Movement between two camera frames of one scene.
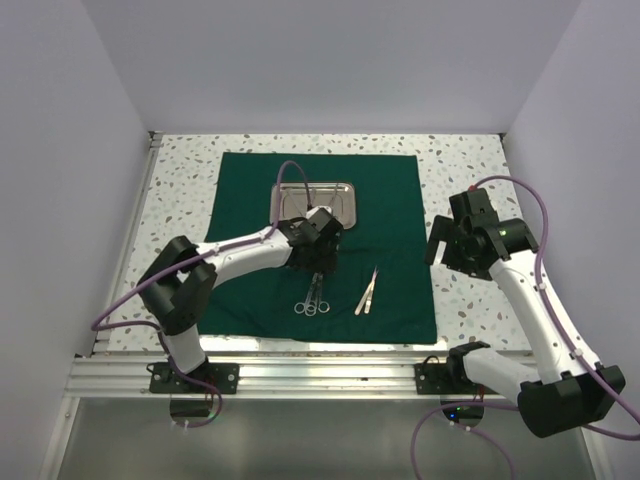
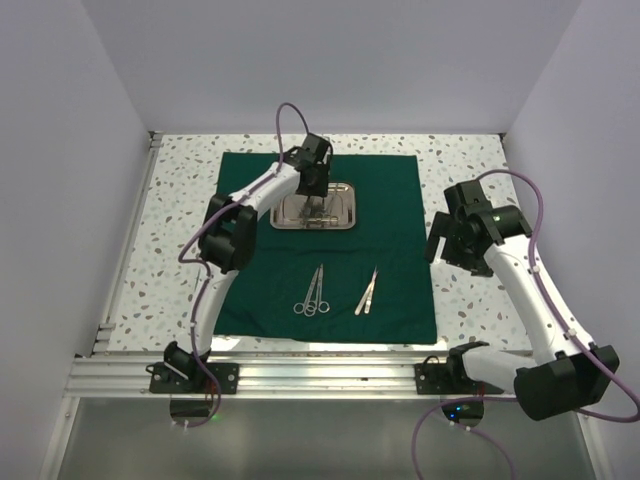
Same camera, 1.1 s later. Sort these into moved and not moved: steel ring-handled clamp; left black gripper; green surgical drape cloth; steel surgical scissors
Moved: left black gripper
Not moved: steel surgical scissors; steel ring-handled clamp; green surgical drape cloth
